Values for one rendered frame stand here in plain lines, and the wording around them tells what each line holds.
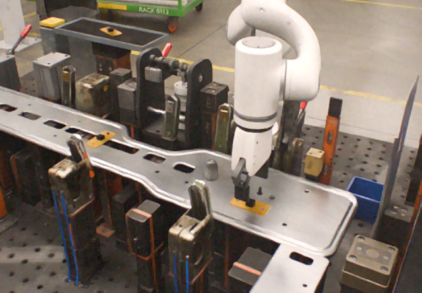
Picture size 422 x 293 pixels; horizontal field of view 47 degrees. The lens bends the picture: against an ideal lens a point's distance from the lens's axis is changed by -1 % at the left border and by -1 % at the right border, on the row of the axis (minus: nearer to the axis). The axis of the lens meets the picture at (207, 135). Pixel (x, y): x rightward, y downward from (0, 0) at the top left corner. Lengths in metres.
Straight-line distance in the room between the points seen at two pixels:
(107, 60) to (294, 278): 0.99
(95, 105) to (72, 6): 2.56
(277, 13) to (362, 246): 0.45
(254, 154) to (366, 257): 0.27
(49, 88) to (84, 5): 2.46
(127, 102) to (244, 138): 0.58
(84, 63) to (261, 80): 3.39
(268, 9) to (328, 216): 0.45
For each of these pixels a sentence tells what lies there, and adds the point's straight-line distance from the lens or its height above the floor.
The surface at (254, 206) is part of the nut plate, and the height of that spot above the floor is 1.00.
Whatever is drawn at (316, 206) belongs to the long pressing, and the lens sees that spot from 1.09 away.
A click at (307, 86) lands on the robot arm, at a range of 0.88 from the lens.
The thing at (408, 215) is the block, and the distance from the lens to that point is 0.99.
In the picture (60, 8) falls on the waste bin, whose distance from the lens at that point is 3.99.
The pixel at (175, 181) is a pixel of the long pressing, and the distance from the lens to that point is 1.14.
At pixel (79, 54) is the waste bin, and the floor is 0.23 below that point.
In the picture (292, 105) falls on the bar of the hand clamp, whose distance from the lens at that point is 1.15.
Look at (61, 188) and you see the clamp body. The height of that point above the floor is 1.01.
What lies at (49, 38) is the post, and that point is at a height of 1.11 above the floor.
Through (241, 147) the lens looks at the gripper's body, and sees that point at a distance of 0.94.
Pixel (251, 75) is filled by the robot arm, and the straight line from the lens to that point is 0.87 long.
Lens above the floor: 1.67
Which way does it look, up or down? 30 degrees down
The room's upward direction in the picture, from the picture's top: straight up
